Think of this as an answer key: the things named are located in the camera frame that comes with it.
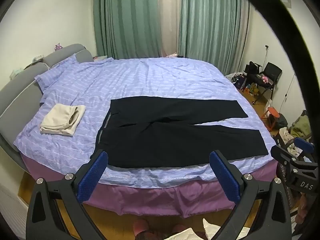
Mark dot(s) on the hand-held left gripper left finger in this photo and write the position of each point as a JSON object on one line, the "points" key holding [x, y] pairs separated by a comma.
{"points": [[92, 177]]}

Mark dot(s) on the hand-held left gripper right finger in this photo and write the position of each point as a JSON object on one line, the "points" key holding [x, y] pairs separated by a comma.
{"points": [[223, 177]]}

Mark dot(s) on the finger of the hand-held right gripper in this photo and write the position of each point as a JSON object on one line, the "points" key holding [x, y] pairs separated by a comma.
{"points": [[282, 155], [304, 145]]}

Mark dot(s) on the black pants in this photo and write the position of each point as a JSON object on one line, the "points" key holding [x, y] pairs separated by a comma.
{"points": [[175, 140]]}

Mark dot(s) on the beige folded pants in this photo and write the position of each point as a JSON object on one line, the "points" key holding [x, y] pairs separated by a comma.
{"points": [[58, 120]]}

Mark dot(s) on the olive green cloth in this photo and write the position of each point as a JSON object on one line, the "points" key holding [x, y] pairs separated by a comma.
{"points": [[301, 127]]}

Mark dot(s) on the white crumpled cloth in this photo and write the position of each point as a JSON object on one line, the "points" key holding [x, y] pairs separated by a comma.
{"points": [[286, 135]]}

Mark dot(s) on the black backpack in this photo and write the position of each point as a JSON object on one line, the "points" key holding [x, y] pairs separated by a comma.
{"points": [[282, 121]]}

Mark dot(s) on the orange stool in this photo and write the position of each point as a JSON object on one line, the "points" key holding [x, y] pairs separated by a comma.
{"points": [[272, 111]]}

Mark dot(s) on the white plastic bag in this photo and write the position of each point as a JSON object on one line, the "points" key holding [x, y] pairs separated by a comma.
{"points": [[268, 106], [232, 75]]}

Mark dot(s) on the white quilted cloth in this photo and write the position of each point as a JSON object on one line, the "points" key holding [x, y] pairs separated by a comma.
{"points": [[210, 230]]}

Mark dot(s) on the purple bed skirt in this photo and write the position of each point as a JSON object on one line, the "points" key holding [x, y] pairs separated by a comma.
{"points": [[155, 200]]}

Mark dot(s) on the pink slipper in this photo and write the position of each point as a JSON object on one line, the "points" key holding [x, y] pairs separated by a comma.
{"points": [[141, 227], [180, 228]]}

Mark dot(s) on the colourful toy pile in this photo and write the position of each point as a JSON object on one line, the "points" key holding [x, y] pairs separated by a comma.
{"points": [[253, 88]]}

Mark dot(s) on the pink plush toy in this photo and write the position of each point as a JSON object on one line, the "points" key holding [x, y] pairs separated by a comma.
{"points": [[265, 79]]}

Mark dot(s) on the black chair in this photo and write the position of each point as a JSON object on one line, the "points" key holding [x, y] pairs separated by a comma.
{"points": [[272, 68]]}

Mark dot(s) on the dark printed bag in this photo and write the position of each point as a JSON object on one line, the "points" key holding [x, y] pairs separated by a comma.
{"points": [[238, 82]]}

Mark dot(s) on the black bag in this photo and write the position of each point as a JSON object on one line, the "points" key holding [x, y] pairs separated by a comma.
{"points": [[253, 67]]}

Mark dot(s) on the blue striped pillow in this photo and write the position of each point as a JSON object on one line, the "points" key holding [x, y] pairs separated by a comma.
{"points": [[55, 72]]}

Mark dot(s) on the grey padded headboard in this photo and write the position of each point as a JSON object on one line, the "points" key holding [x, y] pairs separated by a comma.
{"points": [[20, 87]]}

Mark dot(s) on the lilac floral bedsheet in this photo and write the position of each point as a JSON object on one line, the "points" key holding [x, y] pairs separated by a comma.
{"points": [[155, 80]]}

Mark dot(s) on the pink soft item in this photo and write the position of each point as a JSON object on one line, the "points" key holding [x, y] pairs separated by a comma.
{"points": [[172, 54]]}

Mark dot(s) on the purple toy figure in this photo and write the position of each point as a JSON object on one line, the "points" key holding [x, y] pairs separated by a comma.
{"points": [[58, 47]]}

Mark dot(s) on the green curtain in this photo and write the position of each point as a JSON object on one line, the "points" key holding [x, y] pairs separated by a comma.
{"points": [[212, 22], [125, 17]]}

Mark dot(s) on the beige sheer curtain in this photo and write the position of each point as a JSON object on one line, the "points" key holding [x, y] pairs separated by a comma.
{"points": [[168, 17]]}

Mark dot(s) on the white wall panel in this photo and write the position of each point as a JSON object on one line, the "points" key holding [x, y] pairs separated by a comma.
{"points": [[288, 0]]}

